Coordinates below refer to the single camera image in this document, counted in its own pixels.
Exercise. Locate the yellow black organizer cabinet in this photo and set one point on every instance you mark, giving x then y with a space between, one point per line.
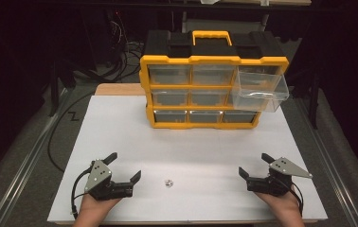
211 59

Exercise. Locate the set of small closed bins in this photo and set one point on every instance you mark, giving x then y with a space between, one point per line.
169 74

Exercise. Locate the metal floor rail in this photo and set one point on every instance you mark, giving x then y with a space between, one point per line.
25 164
327 164

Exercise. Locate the small silver metal part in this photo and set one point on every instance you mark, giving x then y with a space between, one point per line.
168 183

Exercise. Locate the person's right hand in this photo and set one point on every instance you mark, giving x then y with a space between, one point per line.
282 206

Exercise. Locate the large clear plastic drawer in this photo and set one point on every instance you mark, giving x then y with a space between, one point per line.
259 94

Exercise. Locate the black metal stand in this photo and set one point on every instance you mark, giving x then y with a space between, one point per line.
54 94
314 104

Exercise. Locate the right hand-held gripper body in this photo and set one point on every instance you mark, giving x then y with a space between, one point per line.
276 184

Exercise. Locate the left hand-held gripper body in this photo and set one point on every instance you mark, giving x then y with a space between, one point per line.
99 176

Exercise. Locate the wooden board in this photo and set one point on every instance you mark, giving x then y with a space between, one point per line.
117 90

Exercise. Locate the person's left hand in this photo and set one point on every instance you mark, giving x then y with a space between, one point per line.
93 208

